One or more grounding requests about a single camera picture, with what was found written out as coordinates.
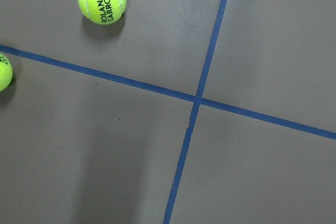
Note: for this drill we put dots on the tennis ball near tape cross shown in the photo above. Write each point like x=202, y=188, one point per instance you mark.
x=6, y=73

